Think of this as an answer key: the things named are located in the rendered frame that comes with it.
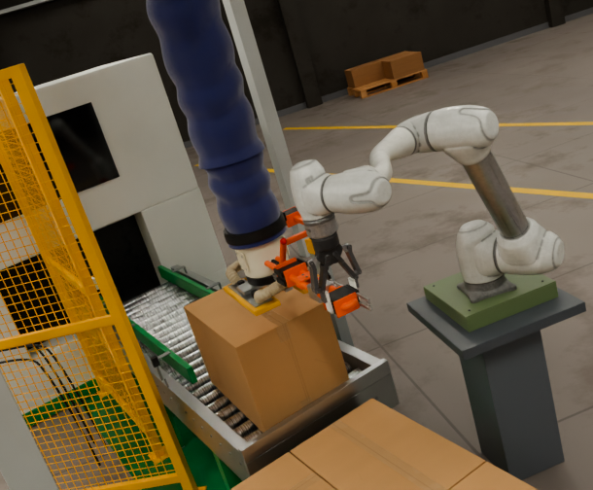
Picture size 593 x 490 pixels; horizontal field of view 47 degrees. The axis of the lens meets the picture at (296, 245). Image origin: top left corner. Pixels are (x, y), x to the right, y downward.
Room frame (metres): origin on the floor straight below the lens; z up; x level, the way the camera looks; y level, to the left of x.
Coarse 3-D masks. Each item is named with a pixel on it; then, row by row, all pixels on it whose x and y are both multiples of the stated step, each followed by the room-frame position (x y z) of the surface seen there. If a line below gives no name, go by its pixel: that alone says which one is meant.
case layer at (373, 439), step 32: (352, 416) 2.25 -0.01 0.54; (384, 416) 2.19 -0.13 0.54; (320, 448) 2.11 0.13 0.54; (352, 448) 2.06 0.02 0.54; (384, 448) 2.00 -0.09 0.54; (416, 448) 1.95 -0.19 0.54; (448, 448) 1.91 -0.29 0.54; (256, 480) 2.04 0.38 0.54; (288, 480) 1.99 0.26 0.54; (320, 480) 1.94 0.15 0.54; (352, 480) 1.89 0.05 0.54; (384, 480) 1.85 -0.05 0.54; (416, 480) 1.80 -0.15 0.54; (448, 480) 1.76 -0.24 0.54; (480, 480) 1.72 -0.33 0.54; (512, 480) 1.68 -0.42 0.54
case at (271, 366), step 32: (192, 320) 2.74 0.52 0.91; (224, 320) 2.54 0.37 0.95; (256, 320) 2.45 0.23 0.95; (288, 320) 2.36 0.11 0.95; (320, 320) 2.41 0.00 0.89; (224, 352) 2.44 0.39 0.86; (256, 352) 2.30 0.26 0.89; (288, 352) 2.34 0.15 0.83; (320, 352) 2.39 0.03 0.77; (224, 384) 2.62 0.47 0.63; (256, 384) 2.28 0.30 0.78; (288, 384) 2.33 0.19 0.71; (320, 384) 2.38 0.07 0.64; (256, 416) 2.32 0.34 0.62; (288, 416) 2.31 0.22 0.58
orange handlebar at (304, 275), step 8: (296, 216) 2.70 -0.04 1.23; (304, 232) 2.48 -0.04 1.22; (288, 240) 2.45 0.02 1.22; (296, 240) 2.46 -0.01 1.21; (264, 264) 2.29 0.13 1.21; (272, 264) 2.24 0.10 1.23; (304, 272) 2.08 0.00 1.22; (296, 280) 2.03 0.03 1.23; (304, 280) 2.01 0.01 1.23; (304, 288) 1.98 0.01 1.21; (344, 304) 1.76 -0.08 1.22; (352, 304) 1.76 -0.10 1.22
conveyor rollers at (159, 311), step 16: (160, 288) 4.33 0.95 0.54; (176, 288) 4.21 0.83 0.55; (128, 304) 4.22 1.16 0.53; (144, 304) 4.09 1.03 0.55; (160, 304) 4.04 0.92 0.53; (176, 304) 3.92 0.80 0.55; (144, 320) 3.82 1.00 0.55; (160, 320) 3.76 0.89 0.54; (176, 320) 3.70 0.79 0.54; (160, 336) 3.56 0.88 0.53; (176, 336) 3.50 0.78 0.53; (192, 336) 3.38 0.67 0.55; (144, 352) 3.42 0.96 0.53; (176, 352) 3.31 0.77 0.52; (192, 352) 3.25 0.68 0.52; (192, 384) 2.87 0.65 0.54; (208, 384) 2.82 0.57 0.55; (208, 400) 2.71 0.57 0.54; (224, 400) 2.65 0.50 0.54; (224, 416) 2.54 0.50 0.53; (240, 416) 2.48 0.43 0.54; (240, 432) 2.38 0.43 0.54; (256, 432) 2.33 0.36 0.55
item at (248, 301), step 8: (240, 280) 2.42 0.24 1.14; (224, 288) 2.48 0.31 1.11; (232, 288) 2.43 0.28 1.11; (232, 296) 2.38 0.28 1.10; (240, 296) 2.34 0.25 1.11; (248, 296) 2.31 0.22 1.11; (272, 296) 2.26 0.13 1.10; (248, 304) 2.25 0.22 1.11; (256, 304) 2.21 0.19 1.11; (264, 304) 2.20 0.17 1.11; (272, 304) 2.20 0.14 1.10; (280, 304) 2.21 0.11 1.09; (256, 312) 2.17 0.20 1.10
